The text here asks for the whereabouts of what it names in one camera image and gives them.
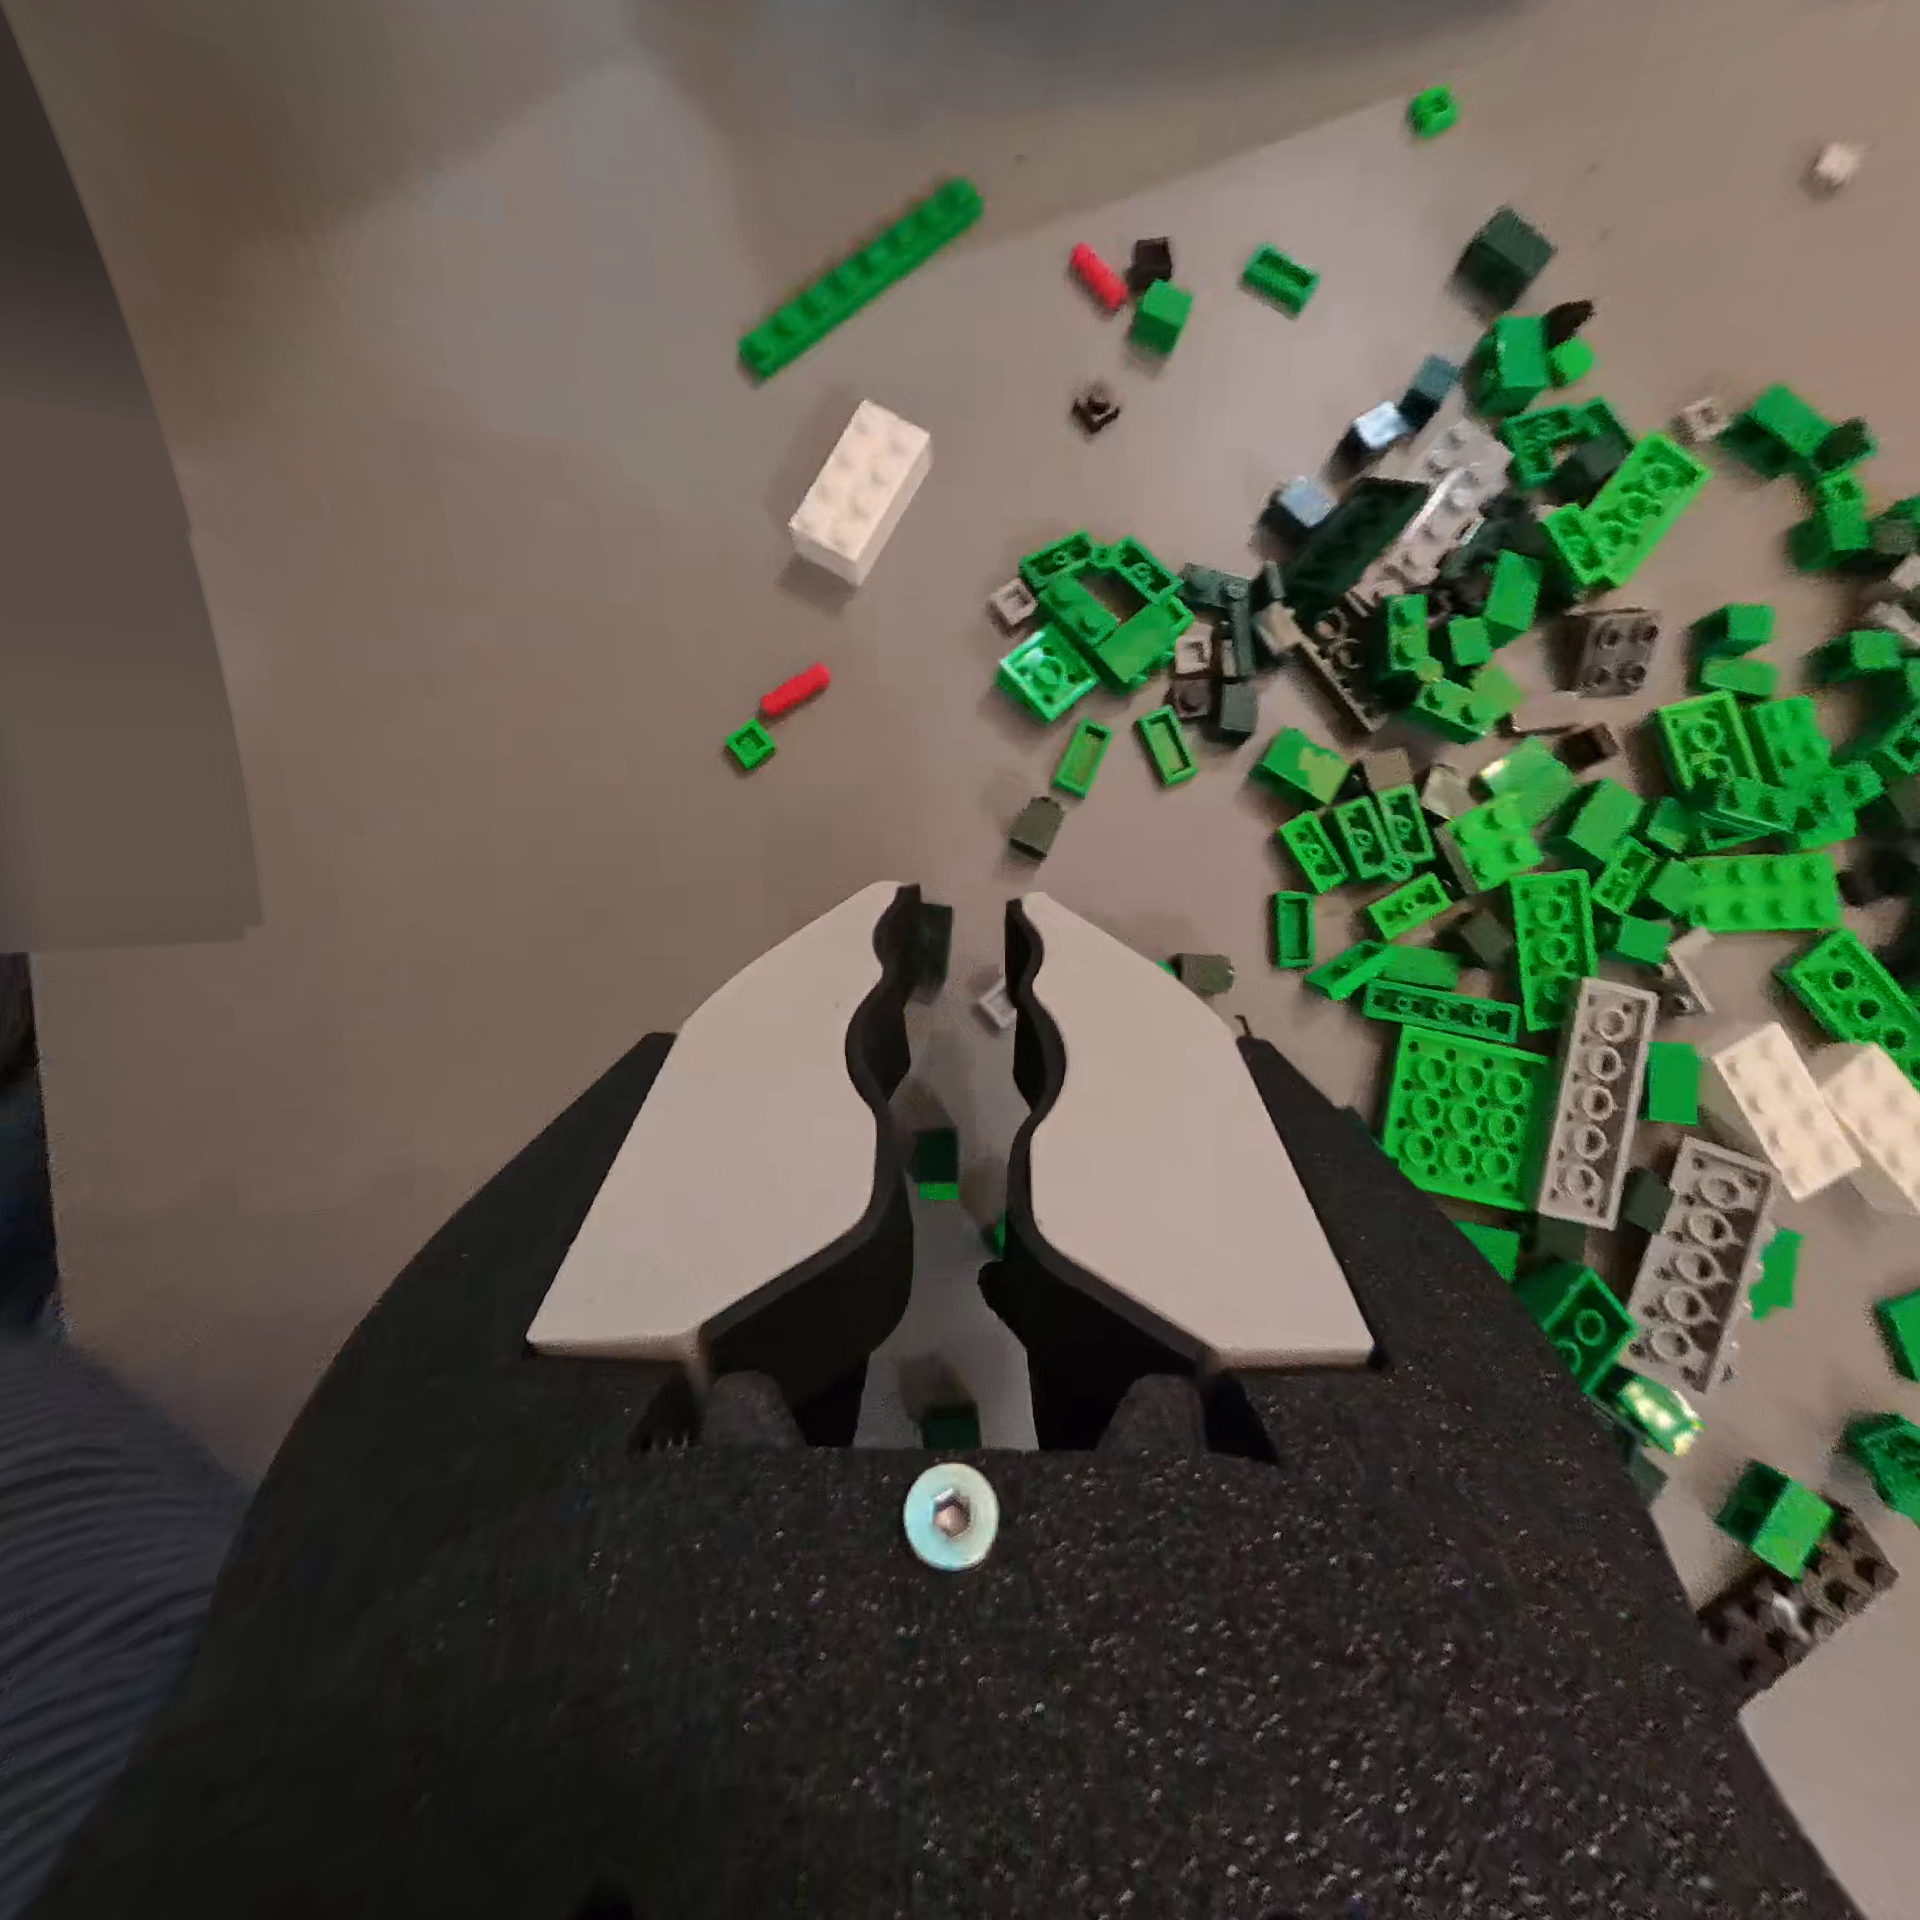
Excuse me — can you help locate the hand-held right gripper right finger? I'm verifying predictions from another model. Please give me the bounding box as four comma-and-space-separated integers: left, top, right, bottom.
976, 893, 1379, 1454

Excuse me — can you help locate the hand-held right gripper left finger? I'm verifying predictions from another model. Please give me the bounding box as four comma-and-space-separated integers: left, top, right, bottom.
527, 883, 925, 1448

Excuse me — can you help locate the pile of green toy bricks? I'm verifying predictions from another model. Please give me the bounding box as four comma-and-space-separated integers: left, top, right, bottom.
984, 211, 1920, 1695

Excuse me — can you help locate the white toy brick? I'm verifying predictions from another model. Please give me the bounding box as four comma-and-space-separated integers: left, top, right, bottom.
786, 395, 937, 587

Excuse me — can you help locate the long green plate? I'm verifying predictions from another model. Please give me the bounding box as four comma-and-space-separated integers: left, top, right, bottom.
736, 176, 990, 382

